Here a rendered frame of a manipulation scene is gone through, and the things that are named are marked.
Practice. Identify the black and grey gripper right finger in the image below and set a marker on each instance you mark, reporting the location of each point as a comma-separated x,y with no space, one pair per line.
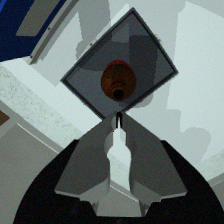
159,173

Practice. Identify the brown bottle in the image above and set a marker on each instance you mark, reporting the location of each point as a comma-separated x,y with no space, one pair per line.
115,78

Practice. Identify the blue crate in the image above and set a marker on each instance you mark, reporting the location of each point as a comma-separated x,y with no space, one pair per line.
22,24

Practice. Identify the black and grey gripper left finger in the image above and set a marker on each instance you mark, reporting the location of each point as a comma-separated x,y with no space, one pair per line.
80,172

